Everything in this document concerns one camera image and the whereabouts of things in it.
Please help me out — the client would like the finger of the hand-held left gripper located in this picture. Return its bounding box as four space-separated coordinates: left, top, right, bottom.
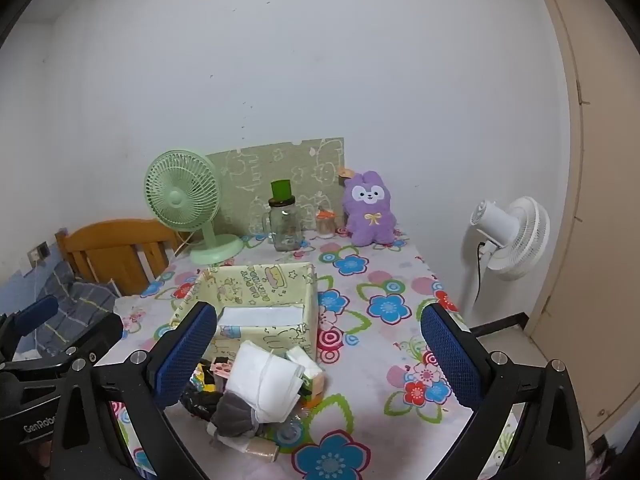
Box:
0 314 124 377
0 295 60 346

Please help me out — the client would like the yellow cartoon packet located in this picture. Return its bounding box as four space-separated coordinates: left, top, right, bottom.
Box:
192 360 216 392

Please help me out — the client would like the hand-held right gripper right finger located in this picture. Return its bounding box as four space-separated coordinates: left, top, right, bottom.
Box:
420 302 586 480

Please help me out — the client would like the green desk fan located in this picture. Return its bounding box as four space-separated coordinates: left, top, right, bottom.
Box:
144 149 245 266

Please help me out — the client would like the floral tablecloth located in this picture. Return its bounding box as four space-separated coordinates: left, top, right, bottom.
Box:
100 227 516 480

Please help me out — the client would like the black fan cable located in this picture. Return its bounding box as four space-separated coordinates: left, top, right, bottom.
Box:
473 241 489 306

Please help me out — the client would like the grey sock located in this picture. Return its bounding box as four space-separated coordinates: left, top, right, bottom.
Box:
210 390 262 441

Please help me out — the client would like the glass jar mug green lid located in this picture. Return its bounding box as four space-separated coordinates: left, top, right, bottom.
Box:
262 179 305 252

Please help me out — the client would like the beige wardrobe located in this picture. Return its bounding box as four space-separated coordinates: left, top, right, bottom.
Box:
522 0 640 436

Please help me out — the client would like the purple plush bunny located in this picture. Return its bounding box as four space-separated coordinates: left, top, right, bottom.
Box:
342 170 398 247

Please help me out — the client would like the white standing fan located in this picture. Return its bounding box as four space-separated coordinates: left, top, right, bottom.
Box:
457 196 551 321

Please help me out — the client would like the wall socket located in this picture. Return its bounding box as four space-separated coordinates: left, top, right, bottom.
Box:
27 241 51 267

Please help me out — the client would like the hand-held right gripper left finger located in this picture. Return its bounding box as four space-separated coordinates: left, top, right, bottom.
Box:
50 301 218 480

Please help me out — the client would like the green printed board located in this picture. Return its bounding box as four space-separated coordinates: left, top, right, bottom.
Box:
206 136 347 238

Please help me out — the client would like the blue plaid bedding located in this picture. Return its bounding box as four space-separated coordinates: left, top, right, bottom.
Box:
0 260 121 361

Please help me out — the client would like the clear plastic zip bag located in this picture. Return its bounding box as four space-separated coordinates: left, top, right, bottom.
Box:
270 410 321 456

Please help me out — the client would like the yellow printed storage box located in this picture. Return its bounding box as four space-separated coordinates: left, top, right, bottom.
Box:
170 262 319 363

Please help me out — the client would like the white cloth bundle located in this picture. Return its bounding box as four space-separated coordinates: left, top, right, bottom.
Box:
225 340 306 423

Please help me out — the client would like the small jar orange lid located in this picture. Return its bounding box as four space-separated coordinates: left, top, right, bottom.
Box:
315 208 337 239

